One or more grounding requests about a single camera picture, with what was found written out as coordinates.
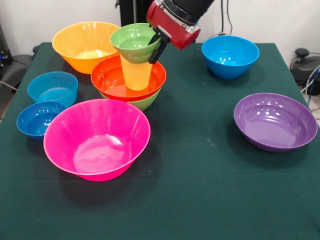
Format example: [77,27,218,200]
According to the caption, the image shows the translucent teal plastic bowl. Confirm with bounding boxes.
[26,71,79,108]

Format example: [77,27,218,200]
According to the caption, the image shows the black pedestal foot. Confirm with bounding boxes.
[0,53,33,85]
[289,48,320,85]

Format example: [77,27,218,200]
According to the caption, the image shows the dark green table cloth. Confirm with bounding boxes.
[0,41,320,240]

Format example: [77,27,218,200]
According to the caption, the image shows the small green ribbed bowl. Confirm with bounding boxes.
[109,22,162,64]

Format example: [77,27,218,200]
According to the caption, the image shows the large green plastic bowl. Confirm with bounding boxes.
[98,88,161,112]

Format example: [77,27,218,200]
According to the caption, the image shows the purple plastic bowl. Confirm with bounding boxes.
[233,92,319,153]

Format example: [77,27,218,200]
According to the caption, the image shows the pink plastic bowl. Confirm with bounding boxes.
[43,98,152,182]

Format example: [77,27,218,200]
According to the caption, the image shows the small dark blue bowl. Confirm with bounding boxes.
[16,100,68,143]

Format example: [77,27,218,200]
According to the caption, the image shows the black wall cable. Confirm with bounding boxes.
[220,0,234,36]

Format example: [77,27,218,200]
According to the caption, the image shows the red plastic bowl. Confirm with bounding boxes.
[90,55,167,102]

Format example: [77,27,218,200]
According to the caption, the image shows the tangle of cables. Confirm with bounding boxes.
[298,63,320,112]

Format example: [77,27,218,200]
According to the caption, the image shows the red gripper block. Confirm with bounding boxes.
[146,0,202,65]

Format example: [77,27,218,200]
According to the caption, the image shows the yellow plastic cup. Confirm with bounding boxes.
[119,54,153,91]

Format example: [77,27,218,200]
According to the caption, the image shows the bright blue plastic bowl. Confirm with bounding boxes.
[201,35,261,80]

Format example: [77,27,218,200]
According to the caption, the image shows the orange plastic bowl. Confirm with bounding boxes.
[51,21,122,75]

